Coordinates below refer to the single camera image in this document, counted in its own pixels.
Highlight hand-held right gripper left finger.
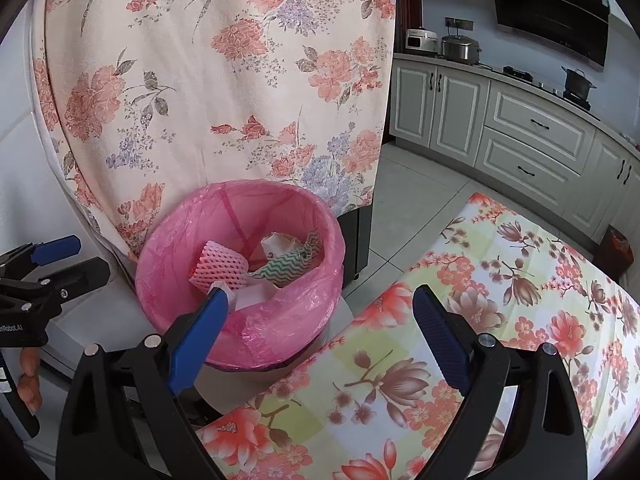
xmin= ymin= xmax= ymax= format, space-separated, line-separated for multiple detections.
xmin=56 ymin=287 xmax=230 ymax=480

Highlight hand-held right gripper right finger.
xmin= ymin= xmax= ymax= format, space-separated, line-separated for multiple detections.
xmin=412 ymin=284 xmax=588 ymax=480

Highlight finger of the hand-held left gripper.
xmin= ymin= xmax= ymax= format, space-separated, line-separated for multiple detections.
xmin=0 ymin=257 xmax=112 ymax=311
xmin=0 ymin=235 xmax=82 ymax=276

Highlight pink foam fruit net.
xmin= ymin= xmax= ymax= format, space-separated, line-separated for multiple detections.
xmin=189 ymin=241 xmax=251 ymax=291

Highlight pink-lined trash bin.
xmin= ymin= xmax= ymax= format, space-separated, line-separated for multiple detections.
xmin=134 ymin=179 xmax=347 ymax=411

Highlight white printed paper cup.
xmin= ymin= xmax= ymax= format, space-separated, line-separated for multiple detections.
xmin=260 ymin=231 xmax=296 ymax=261

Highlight person's left hand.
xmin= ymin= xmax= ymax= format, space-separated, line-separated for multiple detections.
xmin=17 ymin=347 xmax=43 ymax=413

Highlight floral tablecloth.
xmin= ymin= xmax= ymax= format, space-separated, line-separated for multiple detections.
xmin=192 ymin=192 xmax=640 ymax=480

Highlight red floor bin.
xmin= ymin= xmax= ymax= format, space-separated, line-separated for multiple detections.
xmin=597 ymin=225 xmax=632 ymax=278

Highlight floral curtain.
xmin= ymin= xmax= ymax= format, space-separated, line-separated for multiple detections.
xmin=30 ymin=0 xmax=398 ymax=261

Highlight white lower cabinets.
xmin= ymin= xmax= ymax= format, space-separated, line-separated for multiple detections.
xmin=389 ymin=52 xmax=640 ymax=261

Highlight black gas stove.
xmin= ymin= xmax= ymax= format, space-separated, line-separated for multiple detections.
xmin=502 ymin=65 xmax=593 ymax=111

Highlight black cooking pot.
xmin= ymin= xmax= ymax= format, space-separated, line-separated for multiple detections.
xmin=561 ymin=66 xmax=597 ymax=101

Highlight steel pressure cooker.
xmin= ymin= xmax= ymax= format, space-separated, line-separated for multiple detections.
xmin=440 ymin=34 xmax=482 ymax=65

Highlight white rice cooker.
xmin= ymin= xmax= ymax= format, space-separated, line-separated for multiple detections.
xmin=404 ymin=27 xmax=441 ymax=56

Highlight black range hood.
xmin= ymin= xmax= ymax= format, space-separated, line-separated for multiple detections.
xmin=486 ymin=0 xmax=612 ymax=70

